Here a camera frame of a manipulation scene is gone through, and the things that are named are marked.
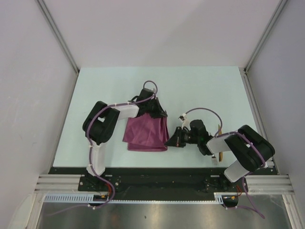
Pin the magenta satin napkin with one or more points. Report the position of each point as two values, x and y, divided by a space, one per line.
146 134

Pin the white slotted cable duct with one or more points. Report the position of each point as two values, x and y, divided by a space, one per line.
69 197

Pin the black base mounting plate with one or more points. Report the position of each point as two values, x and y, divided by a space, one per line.
155 184

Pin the aluminium front rail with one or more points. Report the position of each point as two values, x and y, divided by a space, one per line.
264 184

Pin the gold butter knife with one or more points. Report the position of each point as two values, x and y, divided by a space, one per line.
221 146

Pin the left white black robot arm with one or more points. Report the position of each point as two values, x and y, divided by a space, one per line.
100 125

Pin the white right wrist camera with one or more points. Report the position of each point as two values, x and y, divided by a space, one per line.
184 121

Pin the silver metal fork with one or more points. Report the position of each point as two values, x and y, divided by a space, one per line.
214 160

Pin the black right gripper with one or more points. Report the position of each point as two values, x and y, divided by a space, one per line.
176 140

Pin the right aluminium frame post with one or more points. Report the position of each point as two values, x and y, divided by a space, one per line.
267 31

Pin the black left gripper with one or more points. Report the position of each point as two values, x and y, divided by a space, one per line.
158 111

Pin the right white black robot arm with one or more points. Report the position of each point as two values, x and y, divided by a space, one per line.
250 149

